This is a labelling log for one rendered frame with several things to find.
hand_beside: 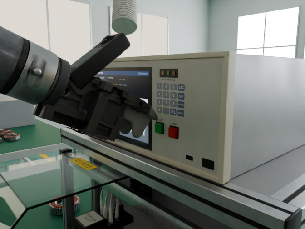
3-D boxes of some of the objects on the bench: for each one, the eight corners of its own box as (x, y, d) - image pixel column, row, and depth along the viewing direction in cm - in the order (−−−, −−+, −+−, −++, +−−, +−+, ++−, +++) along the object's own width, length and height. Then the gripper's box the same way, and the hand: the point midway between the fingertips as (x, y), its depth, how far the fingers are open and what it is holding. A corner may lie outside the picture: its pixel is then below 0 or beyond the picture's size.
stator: (78, 200, 112) (78, 191, 111) (80, 213, 101) (80, 204, 101) (50, 204, 108) (50, 196, 108) (49, 218, 98) (48, 209, 97)
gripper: (24, 111, 39) (130, 146, 53) (46, 120, 32) (161, 157, 46) (46, 57, 40) (144, 106, 54) (71, 55, 33) (176, 111, 47)
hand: (152, 113), depth 49 cm, fingers closed
